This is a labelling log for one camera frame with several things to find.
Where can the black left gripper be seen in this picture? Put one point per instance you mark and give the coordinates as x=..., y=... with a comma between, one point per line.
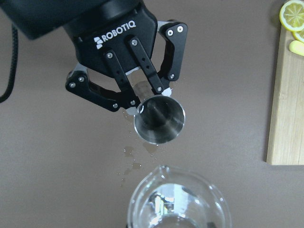
x=101, y=45

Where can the steel jigger shaker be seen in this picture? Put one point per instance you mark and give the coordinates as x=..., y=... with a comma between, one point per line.
x=159, y=118

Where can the clear glass measuring cup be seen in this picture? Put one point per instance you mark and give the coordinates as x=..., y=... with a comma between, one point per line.
x=171, y=197

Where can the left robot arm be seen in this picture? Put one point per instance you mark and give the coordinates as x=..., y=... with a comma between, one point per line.
x=36, y=18

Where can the yellow plastic knife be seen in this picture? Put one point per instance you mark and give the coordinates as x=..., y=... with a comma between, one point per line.
x=297, y=47

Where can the lemon slice outer left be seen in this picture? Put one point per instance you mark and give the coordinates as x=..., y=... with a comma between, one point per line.
x=291, y=15

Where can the lemon slice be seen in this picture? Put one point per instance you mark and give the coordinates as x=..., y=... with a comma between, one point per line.
x=299, y=35
x=291, y=15

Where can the lemon slice middle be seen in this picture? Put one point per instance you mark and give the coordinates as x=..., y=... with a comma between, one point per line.
x=299, y=35

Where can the bamboo cutting board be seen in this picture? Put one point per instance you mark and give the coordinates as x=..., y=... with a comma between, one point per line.
x=286, y=135

